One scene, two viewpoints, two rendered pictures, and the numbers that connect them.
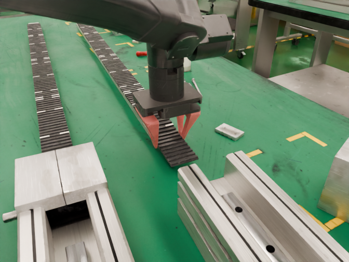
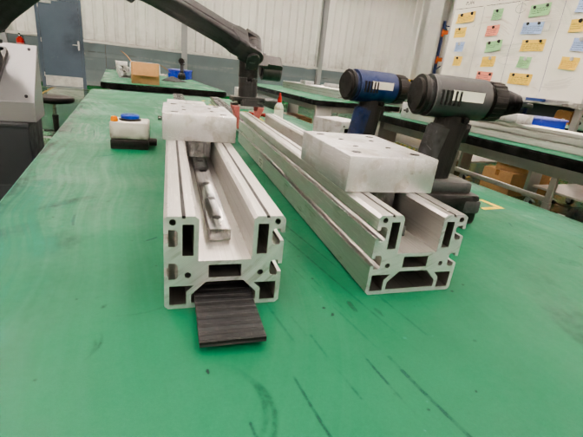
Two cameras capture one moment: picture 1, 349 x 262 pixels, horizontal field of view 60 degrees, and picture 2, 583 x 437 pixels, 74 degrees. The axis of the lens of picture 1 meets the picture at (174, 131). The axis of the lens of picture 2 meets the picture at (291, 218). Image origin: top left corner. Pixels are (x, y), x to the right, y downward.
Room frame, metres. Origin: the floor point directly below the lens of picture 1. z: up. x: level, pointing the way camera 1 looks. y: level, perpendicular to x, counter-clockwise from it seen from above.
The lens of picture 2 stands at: (-0.77, -0.27, 0.98)
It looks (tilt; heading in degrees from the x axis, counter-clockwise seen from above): 20 degrees down; 5
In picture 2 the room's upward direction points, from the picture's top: 6 degrees clockwise
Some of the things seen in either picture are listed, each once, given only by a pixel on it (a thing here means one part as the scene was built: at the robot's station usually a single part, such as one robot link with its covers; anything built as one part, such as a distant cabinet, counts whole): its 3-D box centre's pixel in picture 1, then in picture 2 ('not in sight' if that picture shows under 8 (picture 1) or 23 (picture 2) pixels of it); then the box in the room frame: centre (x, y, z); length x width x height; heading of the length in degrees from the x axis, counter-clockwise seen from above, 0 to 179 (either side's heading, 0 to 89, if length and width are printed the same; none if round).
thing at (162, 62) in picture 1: (169, 46); (250, 69); (0.46, 0.01, 0.97); 0.07 x 0.06 x 0.07; 112
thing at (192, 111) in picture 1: (174, 119); (250, 114); (0.47, 0.00, 0.84); 0.07 x 0.07 x 0.09; 23
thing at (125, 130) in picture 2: not in sight; (134, 133); (0.09, 0.19, 0.81); 0.10 x 0.08 x 0.06; 114
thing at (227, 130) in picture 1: (229, 131); not in sight; (0.52, -0.11, 0.78); 0.05 x 0.03 x 0.01; 46
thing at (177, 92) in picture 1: (166, 83); (247, 90); (0.46, 0.01, 0.91); 0.10 x 0.07 x 0.07; 113
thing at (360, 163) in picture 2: not in sight; (359, 169); (-0.27, -0.31, 0.87); 0.16 x 0.11 x 0.07; 24
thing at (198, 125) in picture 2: not in sight; (196, 129); (-0.12, -0.04, 0.87); 0.16 x 0.11 x 0.07; 24
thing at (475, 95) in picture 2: not in sight; (461, 152); (-0.13, -0.47, 0.89); 0.20 x 0.08 x 0.22; 106
